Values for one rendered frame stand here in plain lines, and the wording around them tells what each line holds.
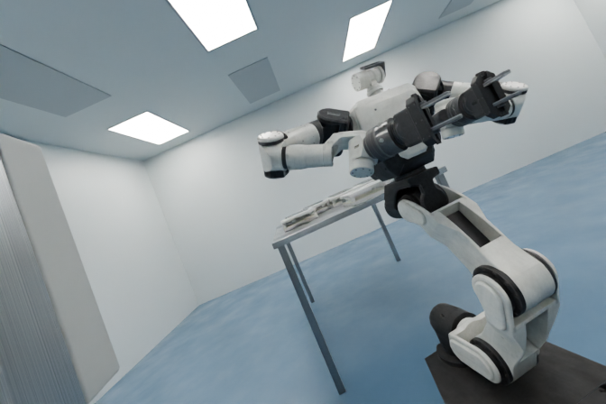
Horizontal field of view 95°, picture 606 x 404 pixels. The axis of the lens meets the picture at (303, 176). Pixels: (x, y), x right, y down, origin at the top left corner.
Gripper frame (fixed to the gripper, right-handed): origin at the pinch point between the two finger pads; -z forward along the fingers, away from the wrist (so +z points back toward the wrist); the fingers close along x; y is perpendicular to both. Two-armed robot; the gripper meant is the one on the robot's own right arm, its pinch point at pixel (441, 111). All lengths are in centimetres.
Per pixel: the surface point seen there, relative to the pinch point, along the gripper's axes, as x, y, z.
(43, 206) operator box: -4, 65, 17
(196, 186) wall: -101, -158, 481
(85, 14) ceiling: -184, 4, 185
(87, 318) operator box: 8, 64, 18
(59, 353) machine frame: 9, 67, 14
